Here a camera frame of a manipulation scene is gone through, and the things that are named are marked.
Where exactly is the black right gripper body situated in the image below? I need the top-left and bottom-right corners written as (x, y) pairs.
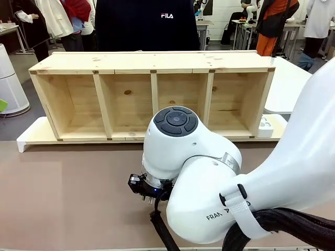
top-left (140, 180), bottom-right (174, 204)

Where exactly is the white cylindrical air purifier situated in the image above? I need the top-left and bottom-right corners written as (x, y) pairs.
top-left (0, 43), bottom-right (30, 117)

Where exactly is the white monitor riser stand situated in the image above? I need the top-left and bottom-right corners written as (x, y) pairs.
top-left (227, 113), bottom-right (289, 143)
top-left (16, 116), bottom-right (149, 154)

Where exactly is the wooden background desk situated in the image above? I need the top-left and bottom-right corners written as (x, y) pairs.
top-left (0, 24), bottom-right (28, 55)

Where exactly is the white power strip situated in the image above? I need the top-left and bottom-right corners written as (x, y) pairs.
top-left (256, 116), bottom-right (274, 139)

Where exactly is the light wooden four-compartment shelf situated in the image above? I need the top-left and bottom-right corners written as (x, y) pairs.
top-left (28, 50), bottom-right (276, 142)

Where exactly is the person in navy FILA sweater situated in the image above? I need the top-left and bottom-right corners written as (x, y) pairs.
top-left (94, 0), bottom-right (201, 52)

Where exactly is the white side table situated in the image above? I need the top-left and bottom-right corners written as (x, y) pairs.
top-left (263, 55), bottom-right (314, 115)

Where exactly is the seated person in black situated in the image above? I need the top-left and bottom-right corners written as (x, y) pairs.
top-left (220, 0), bottom-right (252, 45)

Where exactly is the grey background table with objects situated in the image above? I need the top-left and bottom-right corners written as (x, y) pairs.
top-left (231, 17), bottom-right (259, 51)

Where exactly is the blue bag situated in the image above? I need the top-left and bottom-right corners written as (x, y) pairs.
top-left (296, 53), bottom-right (317, 72)

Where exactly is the person in orange black clothing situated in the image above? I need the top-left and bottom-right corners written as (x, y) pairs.
top-left (255, 0), bottom-right (300, 58)

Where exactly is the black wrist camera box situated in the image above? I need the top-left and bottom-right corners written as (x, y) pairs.
top-left (127, 173), bottom-right (147, 195)

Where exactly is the white velcro strap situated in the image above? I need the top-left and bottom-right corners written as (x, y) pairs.
top-left (219, 184), bottom-right (273, 240)

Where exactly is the black braided cable sleeve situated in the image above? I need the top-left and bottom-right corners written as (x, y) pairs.
top-left (149, 192), bottom-right (335, 251)

